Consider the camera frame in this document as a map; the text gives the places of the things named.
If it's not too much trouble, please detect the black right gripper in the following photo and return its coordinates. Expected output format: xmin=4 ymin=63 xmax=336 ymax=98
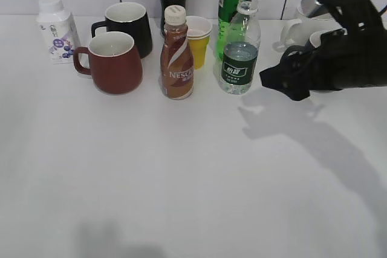
xmin=259 ymin=30 xmax=351 ymax=101

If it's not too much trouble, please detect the white paper cup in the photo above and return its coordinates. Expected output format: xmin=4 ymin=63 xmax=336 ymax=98
xmin=186 ymin=16 xmax=212 ymax=39

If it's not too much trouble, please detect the dark red mug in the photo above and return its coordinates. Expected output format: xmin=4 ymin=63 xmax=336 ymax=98
xmin=73 ymin=31 xmax=143 ymax=95

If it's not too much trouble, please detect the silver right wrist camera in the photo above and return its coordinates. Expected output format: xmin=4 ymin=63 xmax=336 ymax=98
xmin=300 ymin=0 xmax=329 ymax=19

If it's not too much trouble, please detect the brown Nescafe coffee bottle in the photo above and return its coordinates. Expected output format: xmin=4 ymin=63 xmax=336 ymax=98
xmin=160 ymin=5 xmax=194 ymax=100

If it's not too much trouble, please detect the yellow paper cup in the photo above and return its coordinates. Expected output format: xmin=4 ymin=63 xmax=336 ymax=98
xmin=188 ymin=36 xmax=210 ymax=69

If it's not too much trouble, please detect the clear water bottle green label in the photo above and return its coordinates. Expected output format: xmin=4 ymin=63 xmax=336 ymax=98
xmin=220 ymin=0 xmax=261 ymax=95

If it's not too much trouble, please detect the dark grey mug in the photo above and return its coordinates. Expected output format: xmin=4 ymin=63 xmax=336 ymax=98
xmin=279 ymin=30 xmax=344 ymax=93

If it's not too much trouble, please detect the black mug white interior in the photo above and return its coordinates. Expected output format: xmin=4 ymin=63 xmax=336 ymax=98
xmin=91 ymin=2 xmax=153 ymax=59

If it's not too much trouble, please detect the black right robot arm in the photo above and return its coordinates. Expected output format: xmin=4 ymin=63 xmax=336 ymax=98
xmin=259 ymin=0 xmax=386 ymax=101

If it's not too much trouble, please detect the white yogurt drink bottle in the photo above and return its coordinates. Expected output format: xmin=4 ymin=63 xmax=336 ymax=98
xmin=36 ymin=0 xmax=80 ymax=64

